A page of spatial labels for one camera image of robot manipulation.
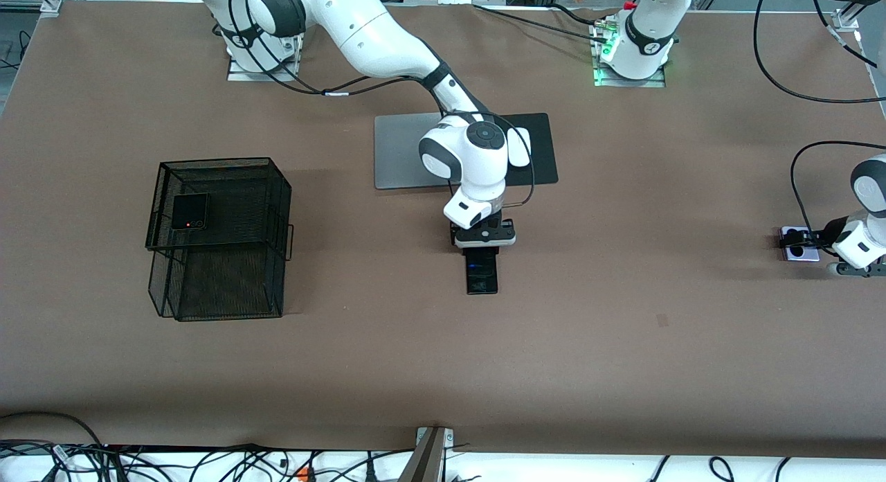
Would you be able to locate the black mouse pad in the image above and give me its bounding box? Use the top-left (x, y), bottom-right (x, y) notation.
top-left (489, 113), bottom-right (559, 188)

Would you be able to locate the white computer mouse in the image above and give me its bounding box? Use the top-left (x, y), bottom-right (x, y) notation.
top-left (507, 127), bottom-right (532, 168)

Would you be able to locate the black flip phone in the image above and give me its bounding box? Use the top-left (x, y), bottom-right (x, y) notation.
top-left (170, 193), bottom-right (210, 232)

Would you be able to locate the thin black table cable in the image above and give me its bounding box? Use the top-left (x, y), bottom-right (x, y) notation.
top-left (550, 3), bottom-right (614, 26)

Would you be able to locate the metal post with bracket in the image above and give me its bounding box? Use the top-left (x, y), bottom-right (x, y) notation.
top-left (398, 427), bottom-right (455, 482)

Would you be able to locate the thick black floor cable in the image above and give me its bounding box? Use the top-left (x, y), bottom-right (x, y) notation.
top-left (0, 411), bottom-right (105, 447)

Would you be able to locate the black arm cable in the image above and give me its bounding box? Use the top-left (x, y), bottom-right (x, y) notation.
top-left (753, 0), bottom-right (886, 239)
top-left (228, 0), bottom-right (536, 209)

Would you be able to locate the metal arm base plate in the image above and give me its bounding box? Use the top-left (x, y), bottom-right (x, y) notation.
top-left (593, 21), bottom-right (667, 88)
top-left (227, 35), bottom-right (301, 82)

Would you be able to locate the lavender flip phone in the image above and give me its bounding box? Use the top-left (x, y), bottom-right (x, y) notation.
top-left (779, 226), bottom-right (822, 263)

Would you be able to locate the black wire mesh organizer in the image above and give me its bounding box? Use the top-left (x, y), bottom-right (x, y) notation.
top-left (145, 157), bottom-right (295, 322)

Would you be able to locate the thick black table cable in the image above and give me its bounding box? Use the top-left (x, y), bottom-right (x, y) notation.
top-left (473, 4), bottom-right (610, 43)

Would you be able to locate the silver laptop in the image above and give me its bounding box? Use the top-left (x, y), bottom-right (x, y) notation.
top-left (374, 112), bottom-right (494, 190)

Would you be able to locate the black slab phone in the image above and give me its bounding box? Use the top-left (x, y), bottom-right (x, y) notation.
top-left (465, 248), bottom-right (500, 296)

